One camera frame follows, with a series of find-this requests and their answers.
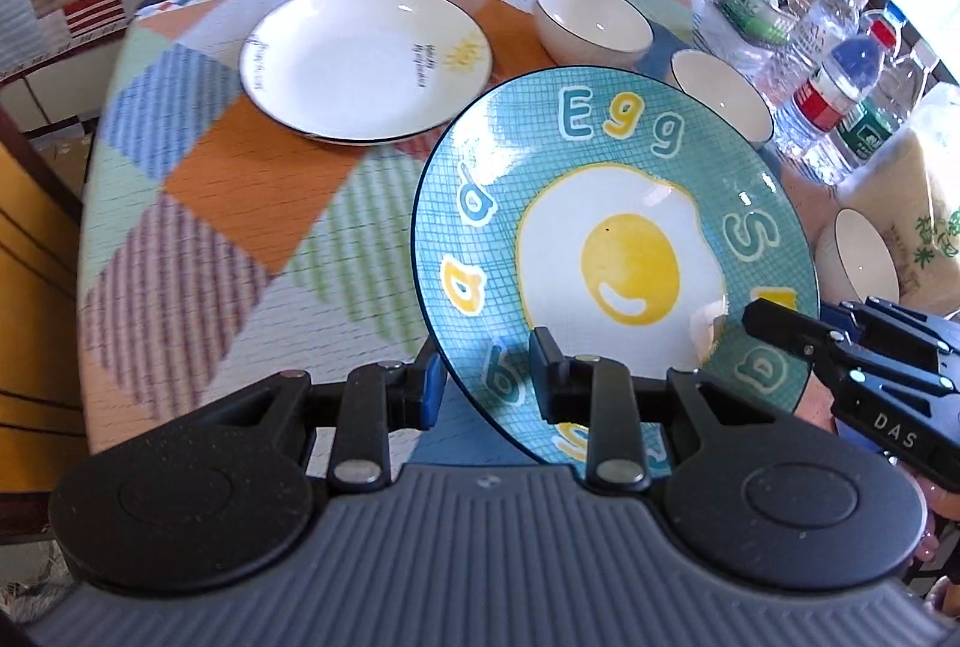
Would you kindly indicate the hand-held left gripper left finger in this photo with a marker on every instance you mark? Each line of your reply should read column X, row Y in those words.
column 433, row 384

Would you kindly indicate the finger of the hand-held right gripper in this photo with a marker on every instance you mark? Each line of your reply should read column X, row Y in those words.
column 780, row 324
column 900, row 328

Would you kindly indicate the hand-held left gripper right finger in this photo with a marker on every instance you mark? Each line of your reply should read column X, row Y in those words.
column 547, row 381

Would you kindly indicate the white ribbed bowl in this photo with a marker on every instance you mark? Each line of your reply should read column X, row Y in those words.
column 724, row 92
column 859, row 257
column 592, row 17

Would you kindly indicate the blue fried egg print plate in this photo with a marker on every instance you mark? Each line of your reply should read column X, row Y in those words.
column 630, row 257

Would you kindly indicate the white sun print plate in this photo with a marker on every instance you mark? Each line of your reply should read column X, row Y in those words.
column 352, row 62
column 375, row 141

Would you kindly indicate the person's right hand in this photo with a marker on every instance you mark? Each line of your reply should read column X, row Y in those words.
column 928, row 527

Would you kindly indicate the white rice bag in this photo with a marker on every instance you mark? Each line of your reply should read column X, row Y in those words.
column 915, row 197

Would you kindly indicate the green label water bottle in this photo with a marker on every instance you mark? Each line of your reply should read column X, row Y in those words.
column 870, row 129

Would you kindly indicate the red label water bottle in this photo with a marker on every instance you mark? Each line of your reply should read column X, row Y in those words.
column 821, row 103

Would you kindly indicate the plain clear water bottle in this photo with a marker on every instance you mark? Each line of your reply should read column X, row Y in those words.
column 821, row 24

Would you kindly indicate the blue cap water bottle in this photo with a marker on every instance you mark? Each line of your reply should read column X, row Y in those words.
column 896, row 13

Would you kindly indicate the yellow wooden cabinet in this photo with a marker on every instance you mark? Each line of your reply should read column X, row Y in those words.
column 34, row 272

